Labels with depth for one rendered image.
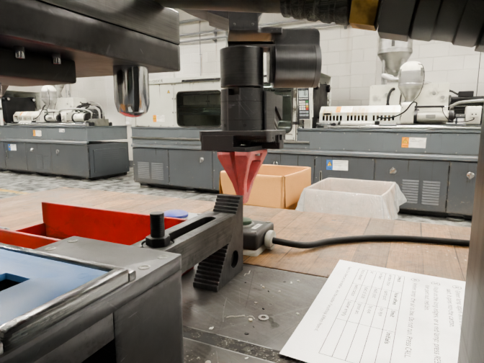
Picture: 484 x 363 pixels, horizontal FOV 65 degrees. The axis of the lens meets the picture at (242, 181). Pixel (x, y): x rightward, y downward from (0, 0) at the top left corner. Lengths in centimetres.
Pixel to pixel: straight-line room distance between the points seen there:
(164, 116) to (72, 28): 572
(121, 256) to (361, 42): 651
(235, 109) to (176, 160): 530
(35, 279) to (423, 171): 445
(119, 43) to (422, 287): 37
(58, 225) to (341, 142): 425
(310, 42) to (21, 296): 42
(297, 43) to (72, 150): 699
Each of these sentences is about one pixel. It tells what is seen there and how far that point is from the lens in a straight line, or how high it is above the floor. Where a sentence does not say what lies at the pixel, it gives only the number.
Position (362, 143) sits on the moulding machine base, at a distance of 463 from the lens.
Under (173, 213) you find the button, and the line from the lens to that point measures 57.
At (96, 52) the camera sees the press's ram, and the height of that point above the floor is 111.
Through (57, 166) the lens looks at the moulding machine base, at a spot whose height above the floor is 22.
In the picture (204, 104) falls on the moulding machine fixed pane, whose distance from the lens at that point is 548.
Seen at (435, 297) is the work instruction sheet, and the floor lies 90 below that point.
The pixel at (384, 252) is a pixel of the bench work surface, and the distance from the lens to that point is 55.
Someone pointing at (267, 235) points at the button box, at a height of 92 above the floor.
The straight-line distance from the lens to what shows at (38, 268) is 26.
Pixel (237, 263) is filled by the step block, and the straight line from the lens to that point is 44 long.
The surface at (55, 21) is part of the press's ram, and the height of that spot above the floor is 111.
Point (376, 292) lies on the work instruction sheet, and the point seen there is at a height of 90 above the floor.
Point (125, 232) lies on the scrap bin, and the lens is 51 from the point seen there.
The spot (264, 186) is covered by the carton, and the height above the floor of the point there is 64.
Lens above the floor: 107
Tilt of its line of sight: 9 degrees down
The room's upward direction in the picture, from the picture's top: straight up
